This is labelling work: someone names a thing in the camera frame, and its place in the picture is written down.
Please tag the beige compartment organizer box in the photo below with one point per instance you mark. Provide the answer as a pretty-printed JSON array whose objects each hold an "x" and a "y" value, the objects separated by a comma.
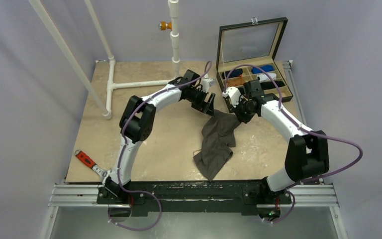
[{"x": 249, "y": 44}]

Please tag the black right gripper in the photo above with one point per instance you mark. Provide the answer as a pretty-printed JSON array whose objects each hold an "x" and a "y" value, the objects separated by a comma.
[{"x": 241, "y": 114}]

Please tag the brown rolled underwear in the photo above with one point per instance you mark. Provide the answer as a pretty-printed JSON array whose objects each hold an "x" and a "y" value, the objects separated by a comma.
[{"x": 236, "y": 81}]

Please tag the black rolled underwear right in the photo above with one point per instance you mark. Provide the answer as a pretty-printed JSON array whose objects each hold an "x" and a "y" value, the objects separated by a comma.
[{"x": 269, "y": 85}]

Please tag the red handled clamp tool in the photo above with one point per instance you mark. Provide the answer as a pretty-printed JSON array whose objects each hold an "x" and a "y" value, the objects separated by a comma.
[{"x": 88, "y": 162}]

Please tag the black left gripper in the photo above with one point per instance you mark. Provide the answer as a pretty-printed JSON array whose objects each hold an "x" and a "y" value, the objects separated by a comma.
[{"x": 202, "y": 105}]

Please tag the white pvc pipe frame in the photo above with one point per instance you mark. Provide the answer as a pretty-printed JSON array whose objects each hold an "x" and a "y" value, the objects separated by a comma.
[{"x": 111, "y": 86}]

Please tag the blue rolled underwear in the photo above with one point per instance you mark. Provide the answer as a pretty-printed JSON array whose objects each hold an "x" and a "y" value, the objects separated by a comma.
[{"x": 266, "y": 68}]

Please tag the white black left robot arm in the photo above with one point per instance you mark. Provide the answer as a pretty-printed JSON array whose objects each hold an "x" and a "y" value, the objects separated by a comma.
[{"x": 138, "y": 117}]

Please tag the orange knob on pipe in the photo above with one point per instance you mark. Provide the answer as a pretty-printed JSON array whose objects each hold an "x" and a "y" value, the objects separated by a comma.
[{"x": 163, "y": 26}]

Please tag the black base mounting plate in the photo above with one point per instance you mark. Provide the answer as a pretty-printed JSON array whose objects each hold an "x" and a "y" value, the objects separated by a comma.
[{"x": 246, "y": 197}]

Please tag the white rolled underwear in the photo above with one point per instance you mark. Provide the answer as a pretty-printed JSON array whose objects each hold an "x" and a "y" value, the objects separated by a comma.
[{"x": 266, "y": 77}]

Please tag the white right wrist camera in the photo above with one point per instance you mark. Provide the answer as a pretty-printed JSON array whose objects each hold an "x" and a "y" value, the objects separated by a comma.
[{"x": 232, "y": 97}]

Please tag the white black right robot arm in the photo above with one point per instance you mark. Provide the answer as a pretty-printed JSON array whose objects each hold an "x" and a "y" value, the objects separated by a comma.
[{"x": 307, "y": 150}]

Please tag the dark grey boxer underwear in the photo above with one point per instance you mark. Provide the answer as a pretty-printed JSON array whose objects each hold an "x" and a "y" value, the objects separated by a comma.
[{"x": 217, "y": 140}]

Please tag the navy rolled underwear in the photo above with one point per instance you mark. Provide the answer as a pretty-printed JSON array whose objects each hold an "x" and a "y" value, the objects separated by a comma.
[{"x": 233, "y": 74}]

